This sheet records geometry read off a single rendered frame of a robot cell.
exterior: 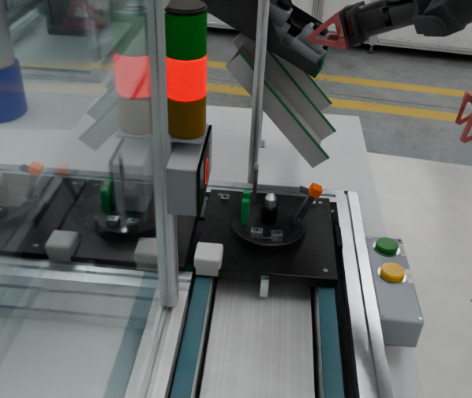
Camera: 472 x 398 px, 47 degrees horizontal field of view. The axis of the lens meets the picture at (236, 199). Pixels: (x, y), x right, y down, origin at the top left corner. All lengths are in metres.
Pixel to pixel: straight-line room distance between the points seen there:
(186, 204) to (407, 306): 0.42
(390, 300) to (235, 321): 0.25
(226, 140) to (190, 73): 0.89
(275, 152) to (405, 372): 0.73
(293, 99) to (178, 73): 0.63
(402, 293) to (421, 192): 0.51
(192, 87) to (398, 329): 0.50
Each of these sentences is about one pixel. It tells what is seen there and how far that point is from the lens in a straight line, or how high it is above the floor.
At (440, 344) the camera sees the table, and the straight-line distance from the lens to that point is 1.04.
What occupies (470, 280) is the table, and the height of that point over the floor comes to 0.86.
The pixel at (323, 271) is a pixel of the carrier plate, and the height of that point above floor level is 0.97.
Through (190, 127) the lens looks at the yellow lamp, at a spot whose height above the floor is 1.28.
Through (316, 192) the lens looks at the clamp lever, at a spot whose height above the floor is 1.07.
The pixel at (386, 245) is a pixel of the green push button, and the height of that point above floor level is 0.97.
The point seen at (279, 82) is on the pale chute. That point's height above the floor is 1.12.
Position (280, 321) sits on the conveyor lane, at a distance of 0.92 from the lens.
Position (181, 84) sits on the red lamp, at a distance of 0.65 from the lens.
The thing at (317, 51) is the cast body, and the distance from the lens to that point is 1.10.
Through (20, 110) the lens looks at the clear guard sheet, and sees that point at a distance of 0.32.
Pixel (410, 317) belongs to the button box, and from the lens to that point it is 0.91.
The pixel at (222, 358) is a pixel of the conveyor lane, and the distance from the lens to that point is 0.86.
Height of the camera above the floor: 1.58
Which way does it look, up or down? 34 degrees down
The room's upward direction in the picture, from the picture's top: 3 degrees clockwise
